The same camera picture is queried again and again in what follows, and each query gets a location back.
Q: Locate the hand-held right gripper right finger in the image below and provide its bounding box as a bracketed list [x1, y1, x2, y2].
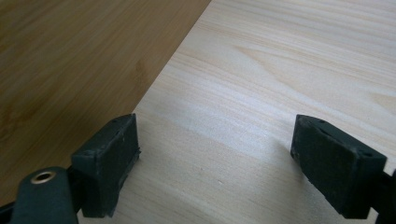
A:
[290, 114, 389, 220]

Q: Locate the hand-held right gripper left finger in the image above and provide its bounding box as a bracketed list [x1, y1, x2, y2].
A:
[70, 113, 142, 218]

